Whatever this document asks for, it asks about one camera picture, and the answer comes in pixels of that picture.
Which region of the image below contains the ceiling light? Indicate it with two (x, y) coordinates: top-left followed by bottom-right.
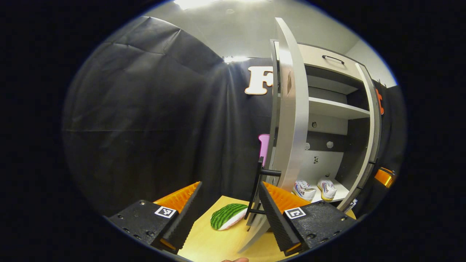
(174, 0), (272, 11)

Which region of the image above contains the white cabinet drawer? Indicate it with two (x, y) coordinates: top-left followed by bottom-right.
(298, 43), (366, 82)

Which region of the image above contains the white cabinet shelf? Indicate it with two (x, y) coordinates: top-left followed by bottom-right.
(309, 97), (371, 120)

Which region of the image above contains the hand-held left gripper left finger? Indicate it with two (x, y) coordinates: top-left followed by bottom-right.
(104, 181), (203, 254)

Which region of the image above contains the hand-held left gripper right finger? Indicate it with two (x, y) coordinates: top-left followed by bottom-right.
(258, 181), (357, 255)

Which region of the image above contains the green watermelon slice toy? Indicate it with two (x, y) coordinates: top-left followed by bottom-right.
(210, 203), (249, 231)

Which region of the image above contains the black cabinet door handle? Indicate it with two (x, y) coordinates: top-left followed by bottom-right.
(245, 156), (282, 230)
(359, 159), (380, 190)

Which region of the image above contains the white shoe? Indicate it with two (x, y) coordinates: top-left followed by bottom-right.
(317, 178), (337, 201)
(292, 179), (317, 203)

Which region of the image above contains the white shoe cabinet door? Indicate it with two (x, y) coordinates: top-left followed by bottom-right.
(337, 63), (382, 212)
(238, 17), (310, 253)

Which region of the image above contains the white shoe cabinet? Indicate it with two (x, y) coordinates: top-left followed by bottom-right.
(238, 17), (382, 253)

